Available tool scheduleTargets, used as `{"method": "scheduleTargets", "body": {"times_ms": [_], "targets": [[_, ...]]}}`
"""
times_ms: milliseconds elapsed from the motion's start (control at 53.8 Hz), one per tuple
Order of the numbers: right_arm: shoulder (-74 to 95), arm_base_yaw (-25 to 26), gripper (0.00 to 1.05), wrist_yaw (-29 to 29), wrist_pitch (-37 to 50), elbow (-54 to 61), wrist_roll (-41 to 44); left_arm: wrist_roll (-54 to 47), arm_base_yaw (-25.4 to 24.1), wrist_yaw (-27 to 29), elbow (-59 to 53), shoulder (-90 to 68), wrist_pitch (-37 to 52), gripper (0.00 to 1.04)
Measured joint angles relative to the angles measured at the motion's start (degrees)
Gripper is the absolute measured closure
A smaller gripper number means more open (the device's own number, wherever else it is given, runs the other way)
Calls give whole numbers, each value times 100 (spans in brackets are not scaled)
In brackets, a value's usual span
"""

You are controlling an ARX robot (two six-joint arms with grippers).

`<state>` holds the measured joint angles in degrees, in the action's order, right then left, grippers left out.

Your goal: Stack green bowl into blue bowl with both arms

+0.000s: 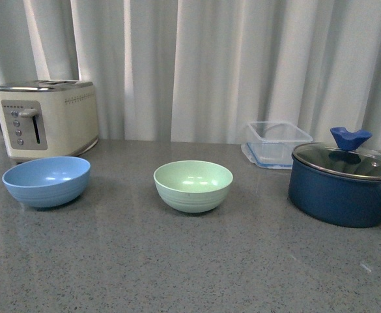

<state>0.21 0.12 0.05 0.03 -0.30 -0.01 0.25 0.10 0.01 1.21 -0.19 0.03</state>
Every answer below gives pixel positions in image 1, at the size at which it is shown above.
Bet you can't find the cream two-slot toaster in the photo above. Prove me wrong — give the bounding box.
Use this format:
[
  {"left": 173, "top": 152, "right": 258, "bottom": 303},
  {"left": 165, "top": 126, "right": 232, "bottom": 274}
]
[{"left": 0, "top": 80, "right": 99, "bottom": 162}]

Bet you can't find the clear plastic food container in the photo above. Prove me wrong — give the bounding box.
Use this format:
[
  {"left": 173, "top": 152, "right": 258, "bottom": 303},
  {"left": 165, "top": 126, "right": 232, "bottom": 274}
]
[{"left": 241, "top": 121, "right": 313, "bottom": 170}]

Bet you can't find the blue bowl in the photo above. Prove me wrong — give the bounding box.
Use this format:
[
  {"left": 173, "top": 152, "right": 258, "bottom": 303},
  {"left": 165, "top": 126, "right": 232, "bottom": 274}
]
[{"left": 2, "top": 156, "right": 91, "bottom": 208}]

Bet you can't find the green bowl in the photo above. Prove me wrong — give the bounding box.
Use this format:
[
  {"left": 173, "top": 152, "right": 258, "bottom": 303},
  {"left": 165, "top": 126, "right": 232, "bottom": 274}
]
[{"left": 153, "top": 160, "right": 233, "bottom": 213}]

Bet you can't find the glass lid with blue knob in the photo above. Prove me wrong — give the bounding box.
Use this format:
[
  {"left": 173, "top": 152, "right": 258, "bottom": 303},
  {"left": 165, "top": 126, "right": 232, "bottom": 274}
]
[{"left": 292, "top": 127, "right": 381, "bottom": 181}]

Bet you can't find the dark blue saucepan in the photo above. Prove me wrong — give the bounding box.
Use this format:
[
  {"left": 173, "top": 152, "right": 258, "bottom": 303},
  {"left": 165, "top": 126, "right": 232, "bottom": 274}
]
[{"left": 289, "top": 160, "right": 381, "bottom": 228}]

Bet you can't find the white pleated curtain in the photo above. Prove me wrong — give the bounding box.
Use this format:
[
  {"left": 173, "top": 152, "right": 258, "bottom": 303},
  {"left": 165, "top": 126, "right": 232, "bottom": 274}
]
[{"left": 0, "top": 1, "right": 381, "bottom": 150}]

